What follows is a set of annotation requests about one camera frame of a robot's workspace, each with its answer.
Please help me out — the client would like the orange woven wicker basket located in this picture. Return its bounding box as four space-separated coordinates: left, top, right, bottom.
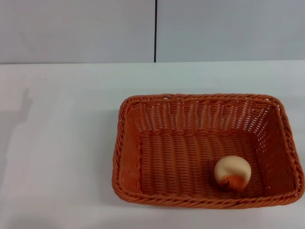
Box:
111 93 305 210

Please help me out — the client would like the round bread bun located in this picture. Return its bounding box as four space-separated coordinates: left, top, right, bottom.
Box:
213 155 252 191

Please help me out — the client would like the dark vertical wall strip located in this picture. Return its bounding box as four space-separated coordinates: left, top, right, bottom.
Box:
153 0 160 63

